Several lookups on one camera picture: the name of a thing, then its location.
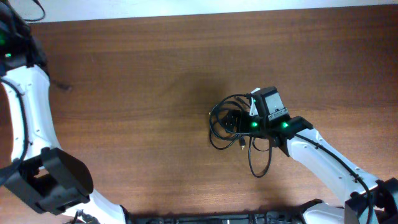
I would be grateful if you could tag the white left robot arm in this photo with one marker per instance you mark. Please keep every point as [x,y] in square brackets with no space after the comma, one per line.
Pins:
[42,174]

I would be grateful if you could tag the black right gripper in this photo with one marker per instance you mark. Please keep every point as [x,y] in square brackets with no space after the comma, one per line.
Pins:
[241,125]

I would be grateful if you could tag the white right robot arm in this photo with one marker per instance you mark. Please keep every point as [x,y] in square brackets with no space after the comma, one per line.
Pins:
[365,198]

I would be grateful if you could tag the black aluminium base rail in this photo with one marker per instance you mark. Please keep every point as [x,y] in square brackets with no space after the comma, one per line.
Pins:
[217,217]

